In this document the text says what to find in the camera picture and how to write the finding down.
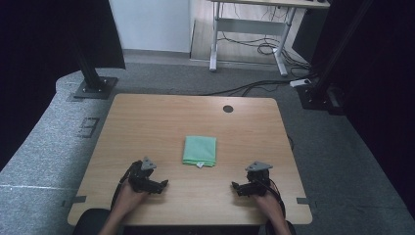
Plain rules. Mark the black curtain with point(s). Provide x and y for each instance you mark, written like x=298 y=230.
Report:
x=381 y=81
x=39 y=65

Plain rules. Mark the black round table grommet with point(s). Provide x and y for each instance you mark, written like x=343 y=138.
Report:
x=228 y=109

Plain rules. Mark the black metal stand slanted brace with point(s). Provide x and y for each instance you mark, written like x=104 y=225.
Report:
x=321 y=88

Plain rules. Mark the person's left leg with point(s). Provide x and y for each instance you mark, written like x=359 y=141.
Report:
x=89 y=223

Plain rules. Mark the person's leg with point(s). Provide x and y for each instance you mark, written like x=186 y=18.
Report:
x=89 y=223
x=292 y=228

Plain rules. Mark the green towel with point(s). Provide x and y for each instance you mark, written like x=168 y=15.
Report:
x=199 y=150

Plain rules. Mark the black computer case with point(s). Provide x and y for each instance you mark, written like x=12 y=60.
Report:
x=306 y=32

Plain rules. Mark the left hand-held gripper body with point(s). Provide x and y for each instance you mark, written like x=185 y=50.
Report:
x=141 y=178

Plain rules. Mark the black metal stand square base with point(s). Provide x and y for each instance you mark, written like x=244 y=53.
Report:
x=94 y=86

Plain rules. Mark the white towel label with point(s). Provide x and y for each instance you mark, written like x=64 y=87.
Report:
x=199 y=165

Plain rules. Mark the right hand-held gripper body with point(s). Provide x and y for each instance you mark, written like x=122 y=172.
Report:
x=259 y=178

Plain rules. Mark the white metal frame desk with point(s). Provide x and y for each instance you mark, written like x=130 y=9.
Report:
x=249 y=26

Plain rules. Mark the dark floor socket plate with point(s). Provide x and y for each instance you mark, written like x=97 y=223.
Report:
x=88 y=127

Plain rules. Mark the person's right leg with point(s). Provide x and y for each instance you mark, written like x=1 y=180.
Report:
x=292 y=228

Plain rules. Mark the white power strip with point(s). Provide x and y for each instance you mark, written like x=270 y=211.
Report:
x=300 y=83

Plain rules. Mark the person's right hand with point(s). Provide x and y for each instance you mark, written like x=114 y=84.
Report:
x=269 y=204

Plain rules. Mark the person's left hand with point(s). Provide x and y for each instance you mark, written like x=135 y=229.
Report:
x=129 y=199

